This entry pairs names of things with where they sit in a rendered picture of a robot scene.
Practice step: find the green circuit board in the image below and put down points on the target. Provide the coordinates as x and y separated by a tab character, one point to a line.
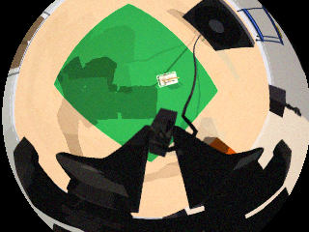
126	68

